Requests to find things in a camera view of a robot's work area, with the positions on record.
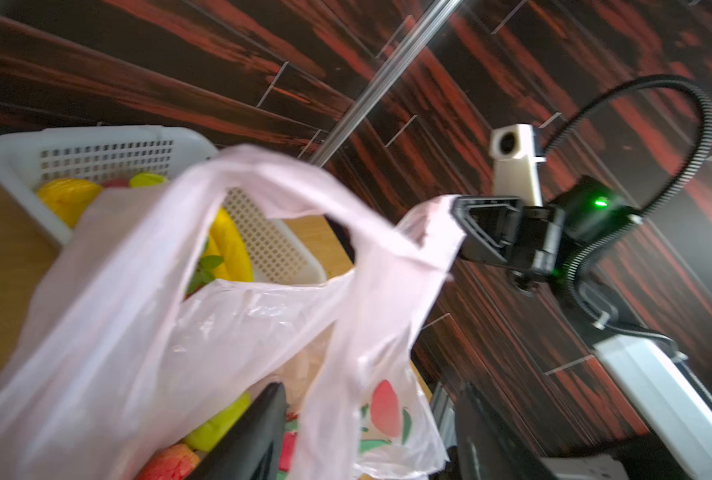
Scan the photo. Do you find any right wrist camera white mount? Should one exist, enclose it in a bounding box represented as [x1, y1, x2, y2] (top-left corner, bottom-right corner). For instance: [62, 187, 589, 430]
[490, 123, 545, 207]

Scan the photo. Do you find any pink plastic bag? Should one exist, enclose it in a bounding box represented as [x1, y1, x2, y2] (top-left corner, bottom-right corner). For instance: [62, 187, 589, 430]
[0, 145, 463, 479]

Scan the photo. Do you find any red fake apple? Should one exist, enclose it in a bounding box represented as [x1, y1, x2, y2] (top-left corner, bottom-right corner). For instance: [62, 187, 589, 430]
[135, 443, 201, 480]

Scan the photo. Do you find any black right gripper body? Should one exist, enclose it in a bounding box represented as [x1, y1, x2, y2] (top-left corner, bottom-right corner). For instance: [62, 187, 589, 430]
[508, 176, 641, 294]

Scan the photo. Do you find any red green fake dragon fruit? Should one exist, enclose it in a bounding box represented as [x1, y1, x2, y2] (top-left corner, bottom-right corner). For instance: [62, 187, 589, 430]
[277, 414, 299, 479]

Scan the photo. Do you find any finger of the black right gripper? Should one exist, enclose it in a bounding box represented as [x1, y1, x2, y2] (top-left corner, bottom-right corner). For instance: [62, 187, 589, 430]
[451, 196, 524, 267]

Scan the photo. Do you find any green fake pear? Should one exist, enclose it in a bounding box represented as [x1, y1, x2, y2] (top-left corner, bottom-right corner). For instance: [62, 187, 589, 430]
[183, 391, 252, 453]

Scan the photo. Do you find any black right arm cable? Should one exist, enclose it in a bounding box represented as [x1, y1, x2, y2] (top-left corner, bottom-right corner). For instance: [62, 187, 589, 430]
[540, 74, 712, 349]

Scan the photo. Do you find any yellow fake banana bunch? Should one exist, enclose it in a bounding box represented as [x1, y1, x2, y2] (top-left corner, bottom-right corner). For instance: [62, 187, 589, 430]
[199, 208, 254, 282]

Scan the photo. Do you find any white perforated plastic basket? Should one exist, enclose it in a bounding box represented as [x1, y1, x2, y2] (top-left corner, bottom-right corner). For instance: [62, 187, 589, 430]
[0, 126, 327, 285]

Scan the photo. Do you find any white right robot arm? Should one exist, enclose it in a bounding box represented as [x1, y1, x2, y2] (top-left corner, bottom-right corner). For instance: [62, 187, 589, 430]
[451, 176, 712, 479]

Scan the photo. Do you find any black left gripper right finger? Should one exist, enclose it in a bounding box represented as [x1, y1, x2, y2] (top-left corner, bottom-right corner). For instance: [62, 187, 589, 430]
[455, 383, 557, 479]

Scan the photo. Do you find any small yellow fake fruit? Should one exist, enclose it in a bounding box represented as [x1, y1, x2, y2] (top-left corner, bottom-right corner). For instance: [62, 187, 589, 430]
[36, 178, 104, 229]

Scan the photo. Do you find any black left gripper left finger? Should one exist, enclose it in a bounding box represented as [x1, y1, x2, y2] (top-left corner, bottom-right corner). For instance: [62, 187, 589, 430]
[186, 383, 288, 480]

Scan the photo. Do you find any light green fake fruit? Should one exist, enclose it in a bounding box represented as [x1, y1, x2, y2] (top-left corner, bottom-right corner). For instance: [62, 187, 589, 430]
[128, 172, 168, 188]

